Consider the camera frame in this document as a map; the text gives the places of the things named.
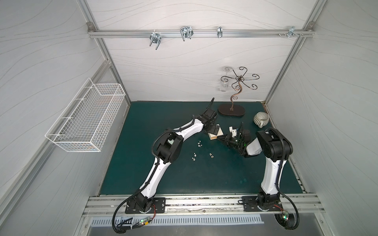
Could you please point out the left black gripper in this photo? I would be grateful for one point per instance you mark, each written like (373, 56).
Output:
(209, 114)

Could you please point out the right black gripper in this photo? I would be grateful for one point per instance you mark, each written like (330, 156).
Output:
(237, 135)

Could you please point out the cream drawer jewelry box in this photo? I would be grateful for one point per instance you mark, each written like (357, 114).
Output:
(213, 137)

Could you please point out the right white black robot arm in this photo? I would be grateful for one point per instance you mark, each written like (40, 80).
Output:
(276, 149)

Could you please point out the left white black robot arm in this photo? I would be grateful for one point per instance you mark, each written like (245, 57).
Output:
(166, 149)

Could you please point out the black metal jewelry stand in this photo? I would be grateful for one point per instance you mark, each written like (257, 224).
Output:
(232, 109)

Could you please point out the grey ribbed ceramic ornament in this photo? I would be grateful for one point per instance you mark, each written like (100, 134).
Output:
(261, 119)

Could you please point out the clear glass on stand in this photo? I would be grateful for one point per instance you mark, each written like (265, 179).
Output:
(223, 84)

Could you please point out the dark green table mat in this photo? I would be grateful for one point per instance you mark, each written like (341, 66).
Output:
(228, 172)

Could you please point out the small metal clamp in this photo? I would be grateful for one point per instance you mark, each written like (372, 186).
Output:
(219, 32)

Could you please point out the middle metal clamp hook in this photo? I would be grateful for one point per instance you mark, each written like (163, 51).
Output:
(186, 32)

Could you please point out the metal clamp hook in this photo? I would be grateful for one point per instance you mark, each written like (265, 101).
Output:
(155, 38)
(186, 32)

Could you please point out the left metal clamp hook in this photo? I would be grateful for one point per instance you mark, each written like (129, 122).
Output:
(155, 38)

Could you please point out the right metal clamp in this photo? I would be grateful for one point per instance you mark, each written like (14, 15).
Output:
(291, 33)

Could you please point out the aluminium cross bar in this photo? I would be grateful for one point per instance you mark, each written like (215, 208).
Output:
(198, 33)

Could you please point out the white wire basket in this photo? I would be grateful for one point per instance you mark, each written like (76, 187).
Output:
(84, 124)

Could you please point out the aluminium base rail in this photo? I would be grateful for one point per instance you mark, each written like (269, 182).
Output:
(189, 205)

